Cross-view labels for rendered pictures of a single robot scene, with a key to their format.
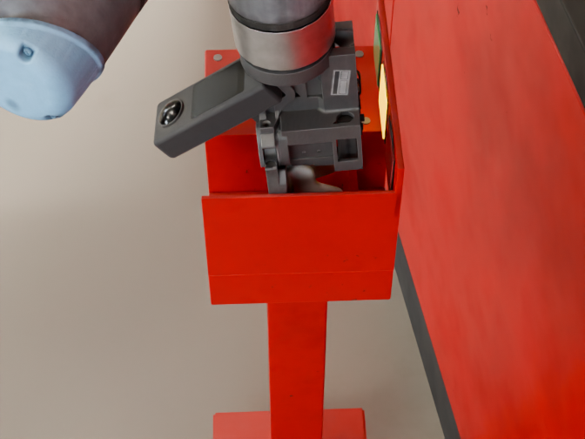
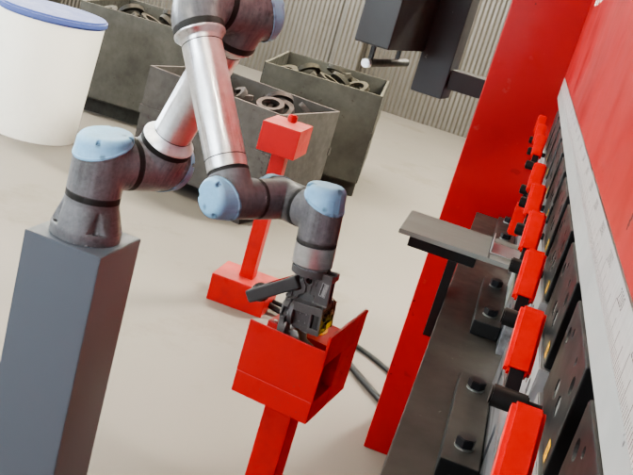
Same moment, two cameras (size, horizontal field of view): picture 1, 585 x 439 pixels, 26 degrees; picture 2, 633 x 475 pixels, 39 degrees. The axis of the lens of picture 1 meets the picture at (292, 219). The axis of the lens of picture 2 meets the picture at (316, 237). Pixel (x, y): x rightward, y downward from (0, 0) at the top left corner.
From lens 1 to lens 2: 0.94 m
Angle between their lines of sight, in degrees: 38
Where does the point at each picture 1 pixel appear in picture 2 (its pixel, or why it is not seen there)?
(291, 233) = (277, 357)
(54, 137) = (217, 450)
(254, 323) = not seen: outside the picture
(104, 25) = (248, 199)
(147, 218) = not seen: outside the picture
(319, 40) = (321, 261)
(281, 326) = (257, 453)
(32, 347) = not seen: outside the picture
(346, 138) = (316, 316)
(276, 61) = (301, 261)
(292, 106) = (302, 297)
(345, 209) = (302, 352)
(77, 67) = (231, 199)
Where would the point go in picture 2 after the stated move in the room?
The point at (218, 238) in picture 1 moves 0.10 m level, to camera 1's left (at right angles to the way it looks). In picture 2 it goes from (248, 346) to (203, 324)
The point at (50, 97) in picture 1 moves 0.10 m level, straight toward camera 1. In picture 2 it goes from (217, 204) to (200, 218)
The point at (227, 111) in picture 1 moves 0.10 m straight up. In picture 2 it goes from (277, 284) to (291, 234)
